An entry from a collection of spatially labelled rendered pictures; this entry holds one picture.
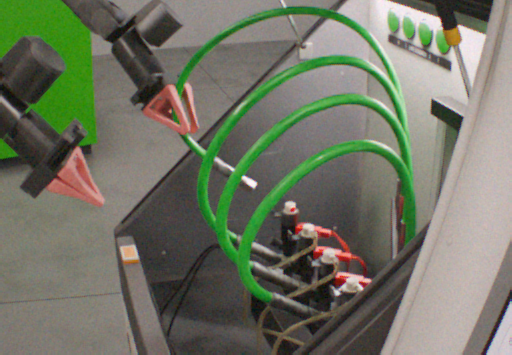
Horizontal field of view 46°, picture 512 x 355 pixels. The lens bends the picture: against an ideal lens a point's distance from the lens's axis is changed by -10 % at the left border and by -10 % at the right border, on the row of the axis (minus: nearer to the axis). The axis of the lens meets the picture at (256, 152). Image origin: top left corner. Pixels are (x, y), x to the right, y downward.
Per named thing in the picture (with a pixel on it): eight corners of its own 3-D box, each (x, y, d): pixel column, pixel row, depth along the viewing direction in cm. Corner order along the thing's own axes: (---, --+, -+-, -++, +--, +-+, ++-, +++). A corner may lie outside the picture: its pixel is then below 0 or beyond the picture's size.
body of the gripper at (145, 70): (191, 80, 113) (166, 49, 114) (159, 81, 103) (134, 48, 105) (166, 105, 115) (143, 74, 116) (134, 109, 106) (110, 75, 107)
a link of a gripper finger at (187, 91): (216, 116, 110) (183, 74, 112) (194, 119, 103) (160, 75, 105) (189, 143, 112) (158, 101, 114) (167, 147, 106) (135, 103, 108)
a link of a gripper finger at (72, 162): (110, 204, 79) (55, 152, 76) (76, 238, 80) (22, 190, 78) (117, 181, 85) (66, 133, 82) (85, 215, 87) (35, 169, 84)
